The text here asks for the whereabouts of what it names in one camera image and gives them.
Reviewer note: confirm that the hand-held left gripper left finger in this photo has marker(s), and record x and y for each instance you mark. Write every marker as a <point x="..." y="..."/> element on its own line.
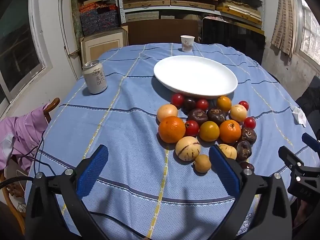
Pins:
<point x="92" y="172"/>

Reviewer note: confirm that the orange mandarin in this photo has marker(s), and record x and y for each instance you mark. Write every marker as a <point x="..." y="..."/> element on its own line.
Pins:
<point x="171" y="129"/>
<point x="230" y="131"/>

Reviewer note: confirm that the white metal shelf rack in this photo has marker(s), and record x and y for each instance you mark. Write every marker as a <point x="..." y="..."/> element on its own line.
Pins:
<point x="121" y="12"/>

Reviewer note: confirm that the purple-striped pepino melon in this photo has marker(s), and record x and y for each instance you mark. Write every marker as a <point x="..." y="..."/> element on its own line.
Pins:
<point x="187" y="148"/>

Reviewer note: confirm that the window with metal grille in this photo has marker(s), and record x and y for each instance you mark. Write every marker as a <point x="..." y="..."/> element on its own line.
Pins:
<point x="311" y="32"/>

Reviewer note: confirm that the blue patterned storage box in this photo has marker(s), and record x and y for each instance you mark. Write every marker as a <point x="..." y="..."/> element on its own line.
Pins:
<point x="100" y="21"/>

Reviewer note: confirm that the pale cream pepino melon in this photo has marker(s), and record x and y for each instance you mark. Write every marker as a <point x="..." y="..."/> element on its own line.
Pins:
<point x="238" y="112"/>

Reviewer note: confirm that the white panel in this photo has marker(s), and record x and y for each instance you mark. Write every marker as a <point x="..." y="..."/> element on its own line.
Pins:
<point x="65" y="30"/>

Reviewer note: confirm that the purple cloth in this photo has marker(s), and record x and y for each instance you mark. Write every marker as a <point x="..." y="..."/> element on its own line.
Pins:
<point x="17" y="135"/>

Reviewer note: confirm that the white drink can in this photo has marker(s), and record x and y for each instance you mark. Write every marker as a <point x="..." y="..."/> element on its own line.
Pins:
<point x="95" y="77"/>

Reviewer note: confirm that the wooden chair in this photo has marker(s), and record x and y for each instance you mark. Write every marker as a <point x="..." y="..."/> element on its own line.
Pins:
<point x="51" y="106"/>

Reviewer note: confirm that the white framed window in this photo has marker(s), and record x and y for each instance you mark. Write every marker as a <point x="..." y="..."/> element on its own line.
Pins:
<point x="17" y="42"/>

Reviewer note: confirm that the white paper cup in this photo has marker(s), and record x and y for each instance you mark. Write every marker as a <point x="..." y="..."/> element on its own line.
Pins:
<point x="187" y="43"/>

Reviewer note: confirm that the beige picture frame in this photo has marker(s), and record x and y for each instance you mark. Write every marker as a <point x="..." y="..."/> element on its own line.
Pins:
<point x="102" y="45"/>

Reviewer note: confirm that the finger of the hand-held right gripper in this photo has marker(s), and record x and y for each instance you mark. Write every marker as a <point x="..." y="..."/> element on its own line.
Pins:
<point x="310" y="141"/>
<point x="290" y="156"/>

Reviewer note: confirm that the blue striped tablecloth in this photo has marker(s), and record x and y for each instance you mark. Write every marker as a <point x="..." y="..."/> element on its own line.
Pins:
<point x="125" y="120"/>

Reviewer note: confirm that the brown board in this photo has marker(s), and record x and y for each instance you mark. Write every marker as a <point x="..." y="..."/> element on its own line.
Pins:
<point x="162" y="31"/>

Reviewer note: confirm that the white oval plate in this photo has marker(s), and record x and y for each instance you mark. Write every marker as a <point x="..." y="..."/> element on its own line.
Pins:
<point x="195" y="76"/>

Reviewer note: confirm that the checked curtain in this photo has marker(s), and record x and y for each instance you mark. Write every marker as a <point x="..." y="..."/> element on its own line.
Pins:
<point x="283" y="17"/>

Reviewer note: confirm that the black panel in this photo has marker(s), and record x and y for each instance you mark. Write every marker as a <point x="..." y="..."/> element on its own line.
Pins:
<point x="232" y="37"/>

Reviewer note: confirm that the crumpled white tissue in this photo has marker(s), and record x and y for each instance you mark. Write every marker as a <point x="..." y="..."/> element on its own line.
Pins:
<point x="299" y="116"/>

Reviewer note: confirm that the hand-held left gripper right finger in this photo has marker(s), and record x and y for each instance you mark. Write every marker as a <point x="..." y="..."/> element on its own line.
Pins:
<point x="225" y="170"/>

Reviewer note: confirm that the black cloth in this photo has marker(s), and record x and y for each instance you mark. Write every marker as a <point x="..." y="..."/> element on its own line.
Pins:
<point x="310" y="95"/>

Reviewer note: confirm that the green patterned board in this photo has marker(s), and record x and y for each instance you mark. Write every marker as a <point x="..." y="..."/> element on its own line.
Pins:
<point x="76" y="17"/>

